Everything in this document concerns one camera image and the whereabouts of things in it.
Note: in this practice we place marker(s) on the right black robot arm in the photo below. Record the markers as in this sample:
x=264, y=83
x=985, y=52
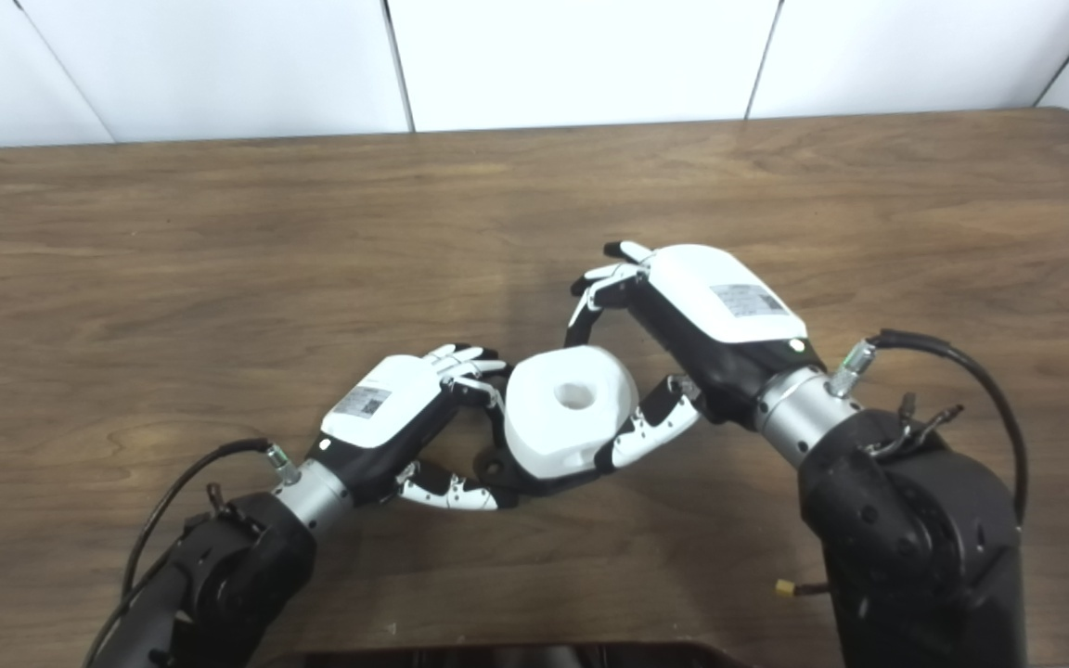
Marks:
x=915, y=538

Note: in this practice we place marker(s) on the small yellow connector plug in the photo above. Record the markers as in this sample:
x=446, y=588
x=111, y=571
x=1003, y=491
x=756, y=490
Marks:
x=785, y=587

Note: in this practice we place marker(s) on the black flanged holder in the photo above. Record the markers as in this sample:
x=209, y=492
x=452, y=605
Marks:
x=497, y=464

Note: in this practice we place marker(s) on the round white piece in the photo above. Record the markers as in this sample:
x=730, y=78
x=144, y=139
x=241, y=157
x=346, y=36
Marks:
x=562, y=417

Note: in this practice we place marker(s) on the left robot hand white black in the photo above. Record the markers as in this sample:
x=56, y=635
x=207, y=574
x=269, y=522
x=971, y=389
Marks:
x=377, y=417

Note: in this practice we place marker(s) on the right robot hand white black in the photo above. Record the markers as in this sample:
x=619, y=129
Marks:
x=720, y=315

